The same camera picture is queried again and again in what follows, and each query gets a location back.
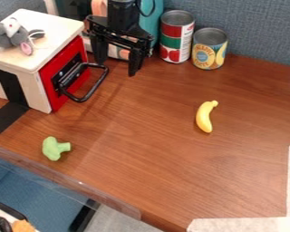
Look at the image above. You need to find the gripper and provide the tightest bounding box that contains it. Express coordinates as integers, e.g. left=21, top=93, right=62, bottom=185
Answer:
left=85, top=14, right=157, bottom=78

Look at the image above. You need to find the yellow toy banana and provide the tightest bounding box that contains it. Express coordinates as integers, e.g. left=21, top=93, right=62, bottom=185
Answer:
left=194, top=100, right=220, bottom=134

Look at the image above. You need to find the drawer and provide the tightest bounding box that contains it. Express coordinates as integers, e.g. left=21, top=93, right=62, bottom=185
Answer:
left=37, top=34, right=111, bottom=113

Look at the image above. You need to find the red and green can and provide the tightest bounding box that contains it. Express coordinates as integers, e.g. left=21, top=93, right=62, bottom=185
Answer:
left=158, top=9, right=198, bottom=64

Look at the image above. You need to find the cabinet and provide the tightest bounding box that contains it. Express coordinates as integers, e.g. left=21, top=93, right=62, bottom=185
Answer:
left=0, top=8, right=87, bottom=115

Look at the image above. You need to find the yellow and blue can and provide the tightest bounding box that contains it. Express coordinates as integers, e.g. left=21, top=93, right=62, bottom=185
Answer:
left=190, top=27, right=230, bottom=71

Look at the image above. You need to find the grey plush mouse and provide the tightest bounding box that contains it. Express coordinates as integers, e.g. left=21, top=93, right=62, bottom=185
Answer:
left=0, top=16, right=47, bottom=57

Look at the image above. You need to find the green toy broccoli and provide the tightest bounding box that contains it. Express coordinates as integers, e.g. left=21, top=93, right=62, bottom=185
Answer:
left=41, top=136, right=73, bottom=162

